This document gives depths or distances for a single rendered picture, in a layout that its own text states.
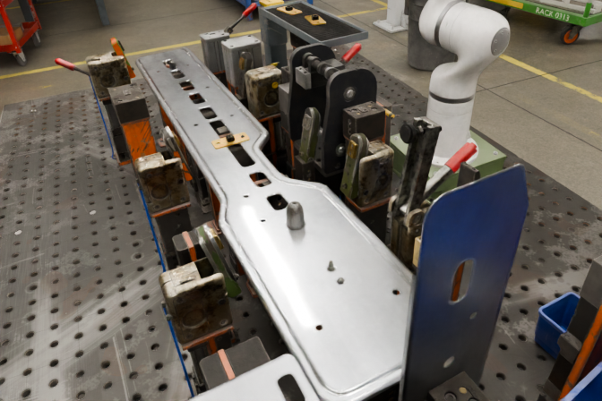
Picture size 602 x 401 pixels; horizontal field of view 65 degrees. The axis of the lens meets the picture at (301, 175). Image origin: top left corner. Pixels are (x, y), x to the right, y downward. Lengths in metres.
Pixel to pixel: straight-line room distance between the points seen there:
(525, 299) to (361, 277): 0.53
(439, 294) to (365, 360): 0.25
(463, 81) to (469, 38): 0.13
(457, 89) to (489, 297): 0.86
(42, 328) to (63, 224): 0.38
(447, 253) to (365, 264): 0.38
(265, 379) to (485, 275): 0.32
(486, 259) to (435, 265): 0.06
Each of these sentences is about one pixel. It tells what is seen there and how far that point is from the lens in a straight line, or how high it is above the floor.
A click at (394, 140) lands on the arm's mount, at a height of 0.80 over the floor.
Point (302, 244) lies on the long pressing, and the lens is 0.81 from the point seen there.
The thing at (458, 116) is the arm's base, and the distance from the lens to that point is 1.35.
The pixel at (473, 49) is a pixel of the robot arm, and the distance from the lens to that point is 1.21.
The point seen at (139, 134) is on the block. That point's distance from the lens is 1.38.
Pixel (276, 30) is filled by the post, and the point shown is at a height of 1.07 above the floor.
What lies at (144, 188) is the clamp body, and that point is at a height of 1.00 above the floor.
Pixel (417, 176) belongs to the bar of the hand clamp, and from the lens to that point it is 0.73.
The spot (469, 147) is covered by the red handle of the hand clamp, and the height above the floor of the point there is 1.15.
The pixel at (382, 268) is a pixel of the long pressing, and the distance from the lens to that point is 0.77.
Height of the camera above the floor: 1.55
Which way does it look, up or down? 34 degrees down
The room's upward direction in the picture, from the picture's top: 4 degrees counter-clockwise
